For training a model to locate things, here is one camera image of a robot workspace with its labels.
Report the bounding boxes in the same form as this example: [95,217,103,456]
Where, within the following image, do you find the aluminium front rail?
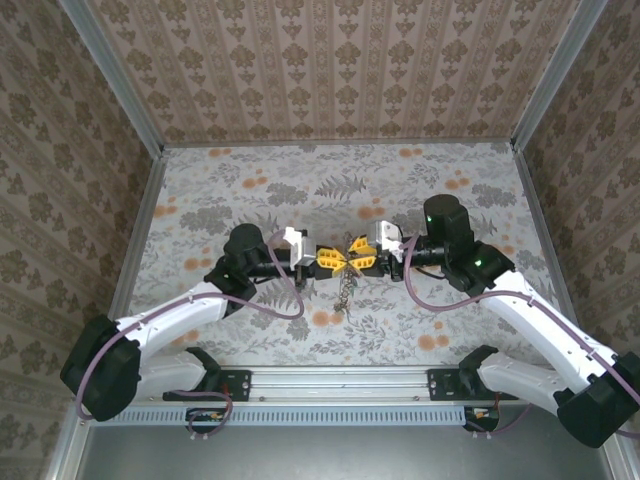
[217,366,521,404]

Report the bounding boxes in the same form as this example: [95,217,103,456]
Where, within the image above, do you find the white slotted cable duct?
[112,404,469,428]

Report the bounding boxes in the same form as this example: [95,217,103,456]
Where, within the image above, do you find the grey sheet metal panel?
[74,424,614,480]

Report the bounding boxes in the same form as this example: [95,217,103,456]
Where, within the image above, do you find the aluminium frame post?
[58,0,167,157]
[509,0,610,151]

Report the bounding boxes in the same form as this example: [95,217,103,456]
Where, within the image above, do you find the aluminium side rail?
[514,147,581,331]
[47,149,169,480]

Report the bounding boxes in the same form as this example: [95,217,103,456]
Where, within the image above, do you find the aluminium back rail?
[162,139,516,150]

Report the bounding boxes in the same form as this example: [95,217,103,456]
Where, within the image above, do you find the black controller board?
[462,405,502,434]
[186,406,237,434]

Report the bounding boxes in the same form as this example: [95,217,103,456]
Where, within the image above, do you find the grey keyring holder with rings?
[331,232,367,327]

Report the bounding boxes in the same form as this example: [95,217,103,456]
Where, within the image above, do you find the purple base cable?
[162,389,235,442]
[467,393,535,437]

